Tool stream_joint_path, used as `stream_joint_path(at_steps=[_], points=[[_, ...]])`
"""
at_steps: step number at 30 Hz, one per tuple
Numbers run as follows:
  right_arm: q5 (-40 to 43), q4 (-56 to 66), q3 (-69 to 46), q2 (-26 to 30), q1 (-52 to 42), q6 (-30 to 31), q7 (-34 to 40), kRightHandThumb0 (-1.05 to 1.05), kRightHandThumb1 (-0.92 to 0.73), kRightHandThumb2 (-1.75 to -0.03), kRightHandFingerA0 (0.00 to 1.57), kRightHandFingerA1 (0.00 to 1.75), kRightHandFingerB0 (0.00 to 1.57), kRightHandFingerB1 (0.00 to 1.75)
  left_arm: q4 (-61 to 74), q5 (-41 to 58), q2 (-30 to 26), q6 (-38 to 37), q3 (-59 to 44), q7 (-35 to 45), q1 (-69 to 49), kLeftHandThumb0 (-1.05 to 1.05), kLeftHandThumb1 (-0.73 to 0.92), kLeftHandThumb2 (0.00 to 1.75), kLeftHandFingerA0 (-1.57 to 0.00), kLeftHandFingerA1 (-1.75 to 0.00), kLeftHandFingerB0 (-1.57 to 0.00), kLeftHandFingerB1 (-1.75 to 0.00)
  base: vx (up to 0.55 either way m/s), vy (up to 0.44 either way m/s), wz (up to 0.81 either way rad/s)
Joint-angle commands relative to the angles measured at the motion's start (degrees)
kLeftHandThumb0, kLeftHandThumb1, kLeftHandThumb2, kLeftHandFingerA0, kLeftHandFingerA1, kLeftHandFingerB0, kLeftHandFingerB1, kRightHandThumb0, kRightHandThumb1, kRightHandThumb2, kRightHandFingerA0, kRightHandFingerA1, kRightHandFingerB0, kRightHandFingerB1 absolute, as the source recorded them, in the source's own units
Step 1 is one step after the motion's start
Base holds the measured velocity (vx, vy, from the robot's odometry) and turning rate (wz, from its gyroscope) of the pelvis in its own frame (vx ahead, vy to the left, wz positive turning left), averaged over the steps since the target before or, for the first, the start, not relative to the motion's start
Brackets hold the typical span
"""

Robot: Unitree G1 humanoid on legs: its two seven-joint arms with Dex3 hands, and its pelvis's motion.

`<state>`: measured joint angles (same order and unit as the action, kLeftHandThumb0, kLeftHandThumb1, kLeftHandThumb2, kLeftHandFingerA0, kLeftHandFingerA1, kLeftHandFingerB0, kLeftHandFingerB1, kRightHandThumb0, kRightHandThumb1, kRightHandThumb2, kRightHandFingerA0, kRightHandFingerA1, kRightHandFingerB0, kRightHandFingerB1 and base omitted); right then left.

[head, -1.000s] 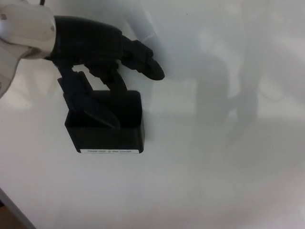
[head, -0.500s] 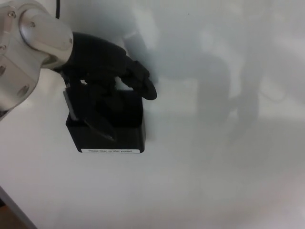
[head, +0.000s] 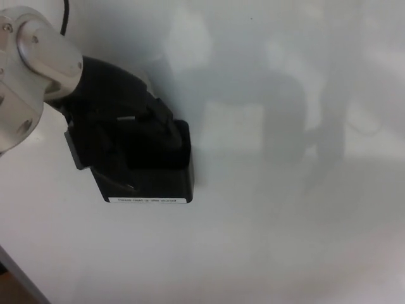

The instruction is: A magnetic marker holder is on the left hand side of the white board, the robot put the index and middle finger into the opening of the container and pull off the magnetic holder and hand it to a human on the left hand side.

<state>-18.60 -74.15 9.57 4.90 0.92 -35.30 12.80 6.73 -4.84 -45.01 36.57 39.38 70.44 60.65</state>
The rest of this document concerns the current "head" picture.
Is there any white whiteboard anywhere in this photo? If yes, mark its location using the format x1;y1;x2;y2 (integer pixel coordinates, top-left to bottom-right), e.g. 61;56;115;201
0;0;405;304

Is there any grey whiteboard frame edge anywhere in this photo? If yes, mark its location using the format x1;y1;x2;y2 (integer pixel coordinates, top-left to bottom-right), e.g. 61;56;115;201
0;244;52;304

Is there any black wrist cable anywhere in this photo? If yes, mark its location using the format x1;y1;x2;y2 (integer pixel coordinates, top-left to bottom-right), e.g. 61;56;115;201
58;0;72;36

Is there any black magnetic marker holder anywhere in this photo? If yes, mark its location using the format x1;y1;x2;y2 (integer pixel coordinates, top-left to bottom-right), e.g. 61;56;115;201
90;119;195;205

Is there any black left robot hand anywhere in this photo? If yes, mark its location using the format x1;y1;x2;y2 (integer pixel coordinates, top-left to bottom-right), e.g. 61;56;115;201
61;55;182;193

